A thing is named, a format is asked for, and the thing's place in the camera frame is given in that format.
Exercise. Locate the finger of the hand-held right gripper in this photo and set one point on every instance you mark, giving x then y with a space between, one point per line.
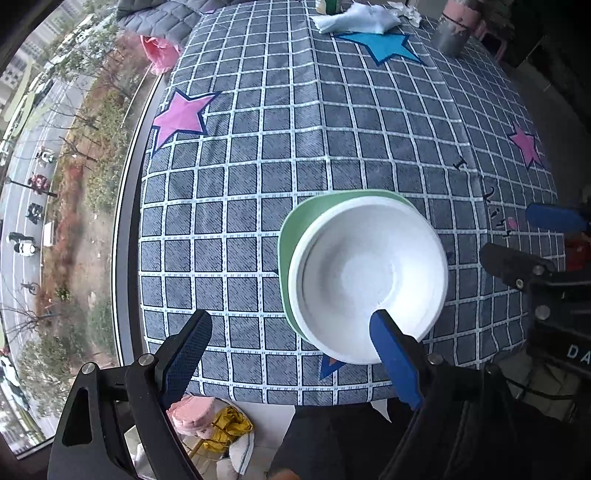
512 267
554 219

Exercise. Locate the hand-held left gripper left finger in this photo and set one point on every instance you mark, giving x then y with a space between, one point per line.
184 355

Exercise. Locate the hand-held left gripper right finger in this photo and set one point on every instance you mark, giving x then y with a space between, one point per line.
392 355

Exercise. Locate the light green plate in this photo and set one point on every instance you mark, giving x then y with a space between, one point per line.
287 240

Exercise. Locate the red plastic stool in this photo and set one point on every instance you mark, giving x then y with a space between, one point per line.
579 251

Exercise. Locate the pink fluffy item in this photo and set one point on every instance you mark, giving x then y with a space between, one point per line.
189 410

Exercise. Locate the yellow cloth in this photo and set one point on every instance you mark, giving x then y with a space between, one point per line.
226 429

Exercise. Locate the person's dark clothing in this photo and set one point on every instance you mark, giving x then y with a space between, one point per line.
332 443

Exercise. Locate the white bag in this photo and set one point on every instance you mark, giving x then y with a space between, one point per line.
240 454

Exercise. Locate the pink plastic stool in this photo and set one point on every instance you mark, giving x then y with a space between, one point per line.
491 39

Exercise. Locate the grey and pink metal canister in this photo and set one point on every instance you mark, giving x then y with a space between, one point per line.
452 37

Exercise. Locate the grey checked star tablecloth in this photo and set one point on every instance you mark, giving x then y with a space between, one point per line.
277 138

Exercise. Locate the white crumpled tissue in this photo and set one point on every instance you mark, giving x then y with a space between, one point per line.
406 9

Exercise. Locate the light blue towel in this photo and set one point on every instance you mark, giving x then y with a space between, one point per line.
355 21

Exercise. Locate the pink plastic bag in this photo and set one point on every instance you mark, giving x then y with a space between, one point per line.
159 50

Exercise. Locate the grey quilted pillow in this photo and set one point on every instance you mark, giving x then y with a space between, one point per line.
161 18

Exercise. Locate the black window frame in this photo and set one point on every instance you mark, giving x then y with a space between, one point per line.
124 277

